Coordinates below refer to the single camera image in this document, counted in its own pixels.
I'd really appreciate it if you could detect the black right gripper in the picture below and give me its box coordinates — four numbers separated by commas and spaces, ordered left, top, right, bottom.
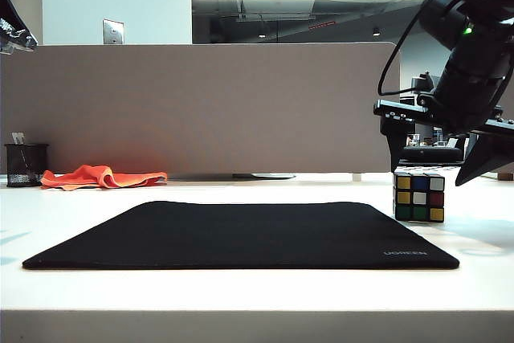
373, 96, 514, 188

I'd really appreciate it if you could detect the multicoloured puzzle cube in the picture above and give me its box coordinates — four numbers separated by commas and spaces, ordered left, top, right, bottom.
392, 172, 446, 223

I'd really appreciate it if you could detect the black mouse pad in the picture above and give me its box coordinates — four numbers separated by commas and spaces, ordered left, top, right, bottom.
22, 200, 460, 271

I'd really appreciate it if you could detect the wide beige desk divider panel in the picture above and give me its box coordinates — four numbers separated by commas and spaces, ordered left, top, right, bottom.
0, 41, 402, 175

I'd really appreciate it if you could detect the orange cloth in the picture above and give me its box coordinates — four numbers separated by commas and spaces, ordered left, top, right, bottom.
40, 164, 169, 190

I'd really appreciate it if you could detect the black mesh pen holder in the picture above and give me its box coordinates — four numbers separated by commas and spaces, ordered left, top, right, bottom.
4, 142, 50, 188

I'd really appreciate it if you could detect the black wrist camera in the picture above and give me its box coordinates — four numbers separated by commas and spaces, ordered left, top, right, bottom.
412, 72, 442, 109

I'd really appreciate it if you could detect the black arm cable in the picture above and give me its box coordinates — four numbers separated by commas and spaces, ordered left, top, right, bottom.
377, 0, 483, 97

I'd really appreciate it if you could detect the metal wall switch plate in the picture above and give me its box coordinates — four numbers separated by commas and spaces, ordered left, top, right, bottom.
102, 18, 125, 45

